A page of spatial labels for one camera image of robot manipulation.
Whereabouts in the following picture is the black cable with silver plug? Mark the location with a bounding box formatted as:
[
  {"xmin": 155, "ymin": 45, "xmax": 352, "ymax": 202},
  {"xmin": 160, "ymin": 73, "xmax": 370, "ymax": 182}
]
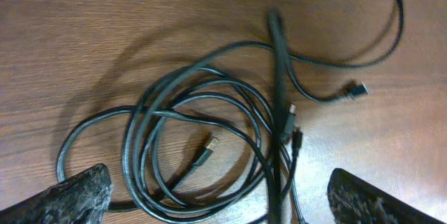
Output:
[{"xmin": 202, "ymin": 0, "xmax": 405, "ymax": 105}]

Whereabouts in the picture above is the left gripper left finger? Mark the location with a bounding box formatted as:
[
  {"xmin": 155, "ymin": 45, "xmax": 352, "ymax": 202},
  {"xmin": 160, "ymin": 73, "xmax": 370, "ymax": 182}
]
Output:
[{"xmin": 1, "ymin": 163, "xmax": 112, "ymax": 224}]

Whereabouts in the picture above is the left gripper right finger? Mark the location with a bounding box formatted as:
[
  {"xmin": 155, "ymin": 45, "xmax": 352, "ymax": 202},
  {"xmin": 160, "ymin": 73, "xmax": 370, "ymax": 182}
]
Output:
[{"xmin": 327, "ymin": 168, "xmax": 442, "ymax": 224}]

